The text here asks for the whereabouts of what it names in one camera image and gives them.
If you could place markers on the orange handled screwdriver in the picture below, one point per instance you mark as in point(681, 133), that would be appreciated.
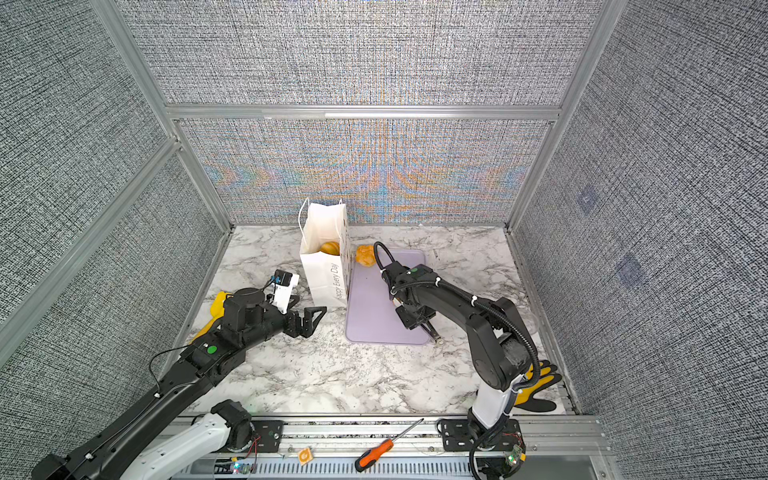
point(371, 456)

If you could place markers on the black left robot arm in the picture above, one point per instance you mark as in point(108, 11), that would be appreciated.
point(249, 319)

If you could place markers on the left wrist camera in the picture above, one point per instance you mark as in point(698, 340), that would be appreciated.
point(283, 283)

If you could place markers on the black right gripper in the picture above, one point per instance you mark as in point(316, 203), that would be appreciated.
point(410, 323)

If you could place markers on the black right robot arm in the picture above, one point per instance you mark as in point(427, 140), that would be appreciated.
point(502, 350)

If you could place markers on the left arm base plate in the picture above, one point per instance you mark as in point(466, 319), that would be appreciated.
point(255, 436)

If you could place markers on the small striped croissant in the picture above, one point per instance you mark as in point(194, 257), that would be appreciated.
point(331, 248)

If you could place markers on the white printed paper bag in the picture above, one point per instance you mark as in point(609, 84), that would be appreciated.
point(328, 277)

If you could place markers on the lilac plastic tray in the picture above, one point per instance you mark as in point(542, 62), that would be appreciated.
point(371, 315)

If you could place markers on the yellow plastic tool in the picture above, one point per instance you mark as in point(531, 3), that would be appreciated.
point(216, 311)

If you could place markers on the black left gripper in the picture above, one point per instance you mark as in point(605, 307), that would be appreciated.
point(296, 329)

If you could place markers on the aluminium front rail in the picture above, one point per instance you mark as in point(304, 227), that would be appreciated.
point(441, 447)

